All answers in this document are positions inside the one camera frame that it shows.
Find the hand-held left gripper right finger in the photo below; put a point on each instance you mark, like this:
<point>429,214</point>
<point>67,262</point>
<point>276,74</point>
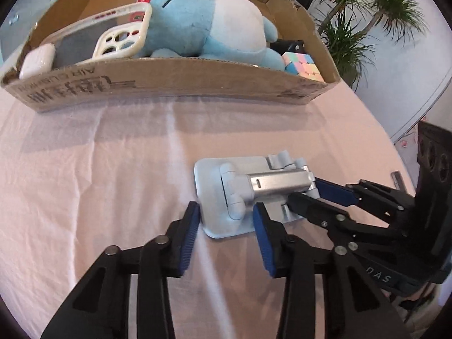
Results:
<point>263,240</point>

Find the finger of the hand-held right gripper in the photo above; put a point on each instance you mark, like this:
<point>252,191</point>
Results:
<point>333,192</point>
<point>307,204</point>

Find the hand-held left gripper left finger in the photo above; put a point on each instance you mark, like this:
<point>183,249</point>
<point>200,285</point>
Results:
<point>187,240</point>

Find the light blue phone stand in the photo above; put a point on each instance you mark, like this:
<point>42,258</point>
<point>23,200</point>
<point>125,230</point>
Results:
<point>226,183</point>

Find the pastel puzzle cube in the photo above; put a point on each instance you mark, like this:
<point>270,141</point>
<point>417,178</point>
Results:
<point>303,67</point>

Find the brown cardboard box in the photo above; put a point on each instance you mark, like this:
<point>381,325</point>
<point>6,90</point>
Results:
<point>183,77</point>

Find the blue plush toy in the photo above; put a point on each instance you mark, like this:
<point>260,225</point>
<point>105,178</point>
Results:
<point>226,24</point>

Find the clear phone case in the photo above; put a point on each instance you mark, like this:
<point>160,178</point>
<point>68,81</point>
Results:
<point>81,42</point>

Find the white earbuds case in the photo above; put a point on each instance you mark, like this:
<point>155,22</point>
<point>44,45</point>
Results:
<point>37,60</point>

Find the small grey object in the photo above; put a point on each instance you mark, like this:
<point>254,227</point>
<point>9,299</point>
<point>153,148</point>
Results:
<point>397,179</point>

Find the white calligraphy banner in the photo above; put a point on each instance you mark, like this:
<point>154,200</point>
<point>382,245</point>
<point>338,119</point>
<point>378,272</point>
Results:
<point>423,106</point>

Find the black flat packet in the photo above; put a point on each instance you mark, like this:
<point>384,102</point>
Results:
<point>287,46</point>

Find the green potted palm plant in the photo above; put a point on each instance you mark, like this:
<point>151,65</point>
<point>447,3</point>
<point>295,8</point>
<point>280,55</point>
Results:
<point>353,24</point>

